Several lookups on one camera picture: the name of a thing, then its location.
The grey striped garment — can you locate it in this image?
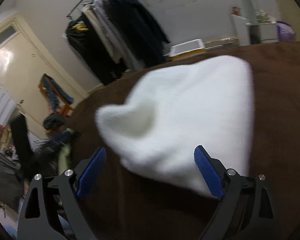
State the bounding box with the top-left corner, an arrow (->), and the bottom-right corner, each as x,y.
30,138 -> 58,155

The wooden chair with clothes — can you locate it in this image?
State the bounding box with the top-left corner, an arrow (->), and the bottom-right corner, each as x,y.
38,74 -> 74,118

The white fuzzy cardigan black trim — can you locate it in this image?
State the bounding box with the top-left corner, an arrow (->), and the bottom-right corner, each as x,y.
95,55 -> 254,196

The white yellow storage box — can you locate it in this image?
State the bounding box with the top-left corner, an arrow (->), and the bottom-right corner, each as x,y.
169,39 -> 205,60

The brown bed blanket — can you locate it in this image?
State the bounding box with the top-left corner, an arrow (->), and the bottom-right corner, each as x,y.
79,42 -> 300,239

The white bedside cabinet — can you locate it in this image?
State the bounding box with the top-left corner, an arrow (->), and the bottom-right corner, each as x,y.
231,14 -> 279,46

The light green garment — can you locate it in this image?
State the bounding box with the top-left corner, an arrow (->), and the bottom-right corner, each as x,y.
58,144 -> 71,176

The purple plastic bag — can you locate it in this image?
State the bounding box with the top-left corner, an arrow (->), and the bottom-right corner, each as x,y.
276,21 -> 296,41

